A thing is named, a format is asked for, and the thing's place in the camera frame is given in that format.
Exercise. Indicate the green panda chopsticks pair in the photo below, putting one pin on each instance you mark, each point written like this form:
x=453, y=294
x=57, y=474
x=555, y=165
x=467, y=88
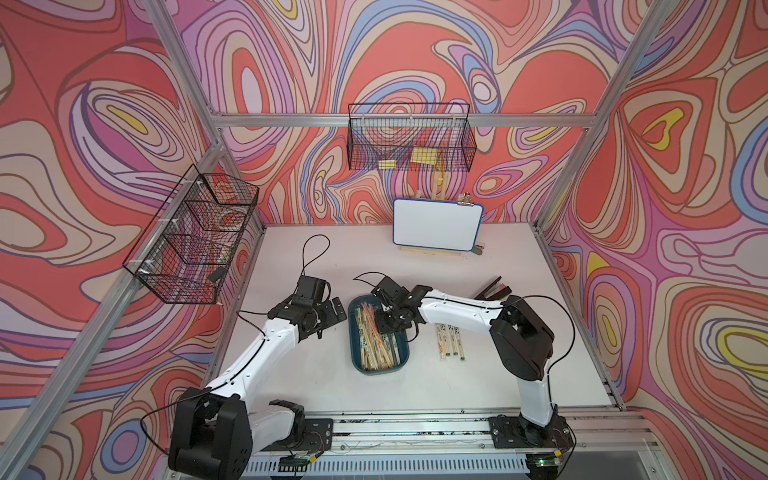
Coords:
x=450, y=340

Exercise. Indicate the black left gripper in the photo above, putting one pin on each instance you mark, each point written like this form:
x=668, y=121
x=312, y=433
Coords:
x=330, y=316

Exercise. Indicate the teal plastic storage box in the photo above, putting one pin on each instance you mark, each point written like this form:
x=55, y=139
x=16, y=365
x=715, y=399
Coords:
x=395, y=345

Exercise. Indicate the black wire basket back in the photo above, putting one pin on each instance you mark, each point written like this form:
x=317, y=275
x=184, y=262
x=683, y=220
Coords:
x=415, y=136

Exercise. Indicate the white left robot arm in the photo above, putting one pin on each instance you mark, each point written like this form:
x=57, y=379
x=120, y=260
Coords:
x=216, y=431

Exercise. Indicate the black wire basket left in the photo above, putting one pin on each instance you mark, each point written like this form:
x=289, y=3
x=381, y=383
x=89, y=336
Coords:
x=185, y=254

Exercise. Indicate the wooden whiteboard stand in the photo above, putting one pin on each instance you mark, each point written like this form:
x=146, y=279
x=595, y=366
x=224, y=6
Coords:
x=441, y=186

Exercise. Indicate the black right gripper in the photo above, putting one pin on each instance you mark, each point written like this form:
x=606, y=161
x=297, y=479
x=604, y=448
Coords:
x=381, y=325

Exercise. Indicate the black stapler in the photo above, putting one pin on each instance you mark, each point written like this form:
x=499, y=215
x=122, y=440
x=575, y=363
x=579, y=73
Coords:
x=496, y=290

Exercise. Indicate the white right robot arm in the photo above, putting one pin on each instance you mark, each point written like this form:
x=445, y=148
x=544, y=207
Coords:
x=523, y=342

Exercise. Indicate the aluminium frame post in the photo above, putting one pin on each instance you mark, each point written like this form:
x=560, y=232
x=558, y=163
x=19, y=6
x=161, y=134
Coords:
x=218, y=154

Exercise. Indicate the small white whiteboard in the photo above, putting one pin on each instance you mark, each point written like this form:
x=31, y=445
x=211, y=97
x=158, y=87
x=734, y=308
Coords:
x=437, y=225

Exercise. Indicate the black wire basket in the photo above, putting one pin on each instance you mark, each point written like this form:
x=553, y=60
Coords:
x=415, y=136
x=185, y=254

